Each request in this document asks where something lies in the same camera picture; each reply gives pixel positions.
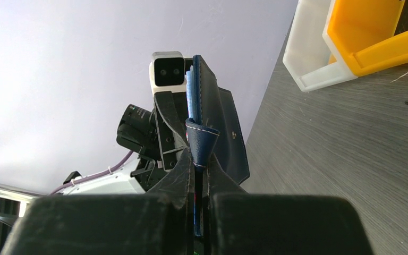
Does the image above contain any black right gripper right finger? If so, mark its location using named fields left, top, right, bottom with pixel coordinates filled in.
left=203, top=155, right=373, bottom=254

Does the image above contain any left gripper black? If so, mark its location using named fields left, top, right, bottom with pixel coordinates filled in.
left=116, top=91, right=189, bottom=191

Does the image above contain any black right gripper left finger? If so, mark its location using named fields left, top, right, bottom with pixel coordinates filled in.
left=2, top=148, right=194, bottom=254

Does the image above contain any blue leather card holder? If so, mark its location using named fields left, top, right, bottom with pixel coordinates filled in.
left=184, top=54, right=250, bottom=237

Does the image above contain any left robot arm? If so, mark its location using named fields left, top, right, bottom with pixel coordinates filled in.
left=52, top=92, right=188, bottom=195

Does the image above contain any white plastic bin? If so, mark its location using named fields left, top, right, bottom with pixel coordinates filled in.
left=283, top=1, right=357, bottom=92

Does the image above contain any orange plastic bin left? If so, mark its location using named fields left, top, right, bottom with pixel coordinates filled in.
left=322, top=1, right=408, bottom=77

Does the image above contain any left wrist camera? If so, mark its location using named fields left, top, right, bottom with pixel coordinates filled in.
left=149, top=51, right=193, bottom=96

